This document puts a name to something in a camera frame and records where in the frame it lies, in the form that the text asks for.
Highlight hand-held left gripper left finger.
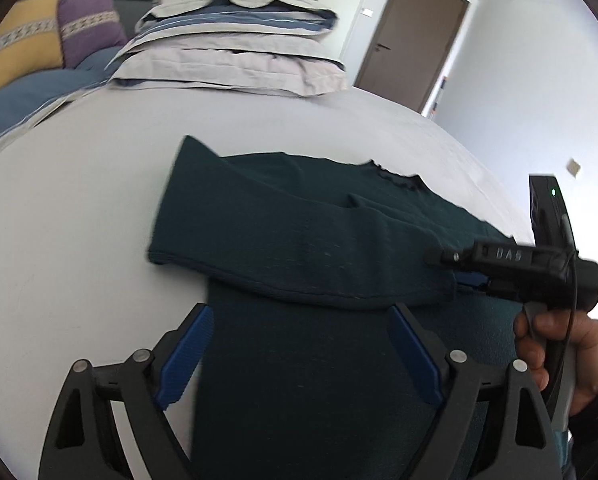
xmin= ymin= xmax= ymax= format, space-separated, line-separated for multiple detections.
xmin=38 ymin=302 xmax=215 ymax=480

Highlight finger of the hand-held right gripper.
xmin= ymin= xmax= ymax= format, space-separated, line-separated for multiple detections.
xmin=425 ymin=246 xmax=476 ymax=267
xmin=453 ymin=271 xmax=495 ymax=297

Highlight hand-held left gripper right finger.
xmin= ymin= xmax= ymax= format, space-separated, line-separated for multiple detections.
xmin=386 ymin=304 xmax=564 ymax=480

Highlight dark green knit sweater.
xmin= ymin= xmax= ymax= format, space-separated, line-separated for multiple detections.
xmin=148 ymin=135 xmax=535 ymax=480

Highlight person's right hand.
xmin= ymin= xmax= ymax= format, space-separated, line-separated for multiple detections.
xmin=513 ymin=307 xmax=598 ymax=417

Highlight white bed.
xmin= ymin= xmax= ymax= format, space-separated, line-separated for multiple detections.
xmin=0 ymin=82 xmax=540 ymax=480

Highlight brown door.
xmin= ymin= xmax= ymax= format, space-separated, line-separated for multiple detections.
xmin=354 ymin=0 xmax=470 ymax=114

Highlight light grey pillow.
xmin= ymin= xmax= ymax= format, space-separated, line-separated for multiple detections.
xmin=106 ymin=35 xmax=351 ymax=99

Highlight blue bed cover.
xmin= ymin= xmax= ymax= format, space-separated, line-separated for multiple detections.
xmin=0 ymin=55 xmax=117 ymax=161

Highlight grey blue striped pillow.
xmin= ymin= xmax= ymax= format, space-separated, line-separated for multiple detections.
xmin=135 ymin=0 xmax=341 ymax=52

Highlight purple cushion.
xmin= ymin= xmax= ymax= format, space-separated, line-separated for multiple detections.
xmin=57 ymin=0 xmax=130 ymax=70

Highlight yellow cushion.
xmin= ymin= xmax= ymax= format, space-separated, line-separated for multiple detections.
xmin=0 ymin=0 xmax=66 ymax=101

